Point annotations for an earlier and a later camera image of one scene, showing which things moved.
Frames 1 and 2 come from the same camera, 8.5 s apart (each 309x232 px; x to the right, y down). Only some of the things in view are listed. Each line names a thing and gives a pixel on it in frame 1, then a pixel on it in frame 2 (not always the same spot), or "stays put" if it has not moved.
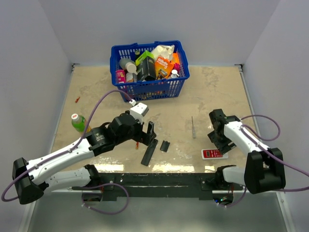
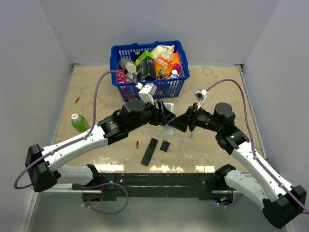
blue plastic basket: [149, 70] stays put
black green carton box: [146, 66] stays put
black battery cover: [164, 146] stays put
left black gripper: [143, 137] to [162, 116]
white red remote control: [213, 154] to [167, 130]
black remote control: [149, 152] stays put
